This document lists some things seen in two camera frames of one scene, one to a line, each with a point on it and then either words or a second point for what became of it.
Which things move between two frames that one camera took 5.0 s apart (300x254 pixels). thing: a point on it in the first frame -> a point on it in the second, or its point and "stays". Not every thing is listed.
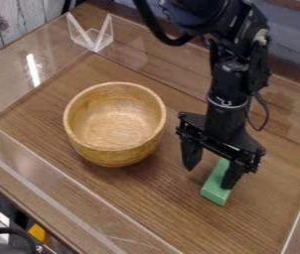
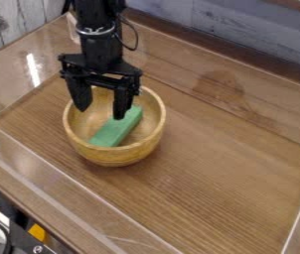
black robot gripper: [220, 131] -> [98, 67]
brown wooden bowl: [114, 123] stays
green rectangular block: [213, 190] -> [112, 132]
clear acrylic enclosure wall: [23, 184] stays
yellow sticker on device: [38, 231] stays
